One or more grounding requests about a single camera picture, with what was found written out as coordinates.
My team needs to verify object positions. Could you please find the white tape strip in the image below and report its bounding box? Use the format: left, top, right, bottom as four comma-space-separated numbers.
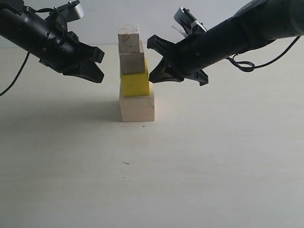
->
171, 25, 188, 37

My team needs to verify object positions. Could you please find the right black cable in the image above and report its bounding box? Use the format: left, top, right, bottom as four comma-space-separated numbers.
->
227, 35, 300, 73

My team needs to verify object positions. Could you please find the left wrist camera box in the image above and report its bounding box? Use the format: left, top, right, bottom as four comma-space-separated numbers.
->
45, 0, 85, 25

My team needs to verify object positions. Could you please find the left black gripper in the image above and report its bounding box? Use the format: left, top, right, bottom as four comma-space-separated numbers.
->
39, 28, 105, 83

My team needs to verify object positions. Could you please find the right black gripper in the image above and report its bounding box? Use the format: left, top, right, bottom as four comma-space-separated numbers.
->
147, 33, 238, 85

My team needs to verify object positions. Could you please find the left grey black robot arm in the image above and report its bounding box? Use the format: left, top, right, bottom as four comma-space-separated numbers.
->
0, 0, 105, 83

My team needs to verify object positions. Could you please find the small light wooden cube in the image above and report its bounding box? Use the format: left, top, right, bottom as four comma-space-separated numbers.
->
118, 24, 140, 54

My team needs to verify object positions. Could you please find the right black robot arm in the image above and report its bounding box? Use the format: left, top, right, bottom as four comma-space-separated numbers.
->
147, 0, 304, 86

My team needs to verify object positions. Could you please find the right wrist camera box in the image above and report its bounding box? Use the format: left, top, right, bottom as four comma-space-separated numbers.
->
173, 7, 207, 38

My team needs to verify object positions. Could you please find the yellow painted cube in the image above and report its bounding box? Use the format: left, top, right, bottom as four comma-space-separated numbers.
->
120, 59, 150, 97

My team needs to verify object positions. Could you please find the large light wooden cube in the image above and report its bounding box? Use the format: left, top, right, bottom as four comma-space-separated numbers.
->
119, 83, 155, 122

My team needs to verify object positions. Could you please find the medium striped wooden cube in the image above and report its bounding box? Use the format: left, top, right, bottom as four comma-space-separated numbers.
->
119, 40, 145, 75

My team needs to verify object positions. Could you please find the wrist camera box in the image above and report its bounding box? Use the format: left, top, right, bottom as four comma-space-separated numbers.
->
45, 0, 85, 25
173, 7, 207, 38

